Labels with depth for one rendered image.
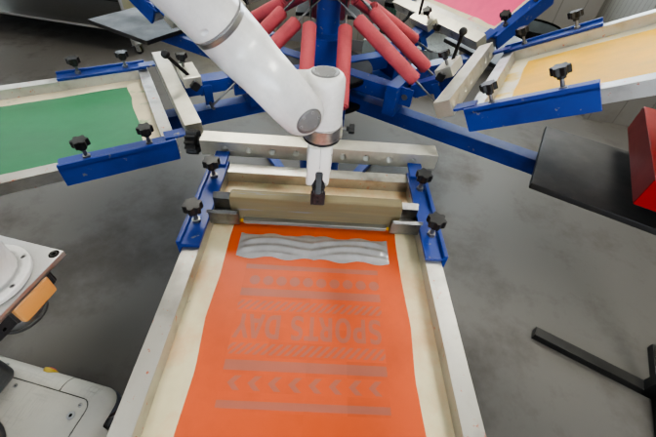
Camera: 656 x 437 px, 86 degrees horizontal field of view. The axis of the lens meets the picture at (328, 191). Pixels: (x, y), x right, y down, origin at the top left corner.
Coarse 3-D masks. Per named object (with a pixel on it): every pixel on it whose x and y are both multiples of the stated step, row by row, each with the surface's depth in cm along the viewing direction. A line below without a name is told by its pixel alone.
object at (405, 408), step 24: (384, 240) 88; (312, 264) 82; (336, 264) 82; (360, 264) 82; (384, 288) 78; (384, 312) 74; (384, 336) 70; (408, 336) 71; (408, 360) 67; (408, 384) 64; (408, 408) 61; (312, 432) 58; (336, 432) 58; (360, 432) 58; (384, 432) 58; (408, 432) 59
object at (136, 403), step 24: (240, 168) 99; (264, 168) 100; (288, 168) 101; (408, 192) 98; (192, 264) 75; (432, 264) 79; (168, 288) 71; (432, 288) 75; (168, 312) 67; (432, 312) 73; (168, 336) 64; (456, 336) 68; (144, 360) 61; (456, 360) 64; (144, 384) 58; (456, 384) 61; (120, 408) 55; (144, 408) 57; (456, 408) 59; (120, 432) 53; (456, 432) 58; (480, 432) 56
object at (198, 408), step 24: (240, 264) 80; (216, 288) 76; (240, 288) 76; (216, 312) 72; (216, 336) 68; (216, 360) 65; (192, 384) 62; (216, 384) 62; (192, 408) 59; (192, 432) 57; (216, 432) 57; (240, 432) 57; (264, 432) 57; (288, 432) 57
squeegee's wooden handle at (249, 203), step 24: (240, 192) 82; (264, 192) 83; (288, 192) 84; (240, 216) 86; (264, 216) 85; (288, 216) 85; (312, 216) 85; (336, 216) 85; (360, 216) 85; (384, 216) 85
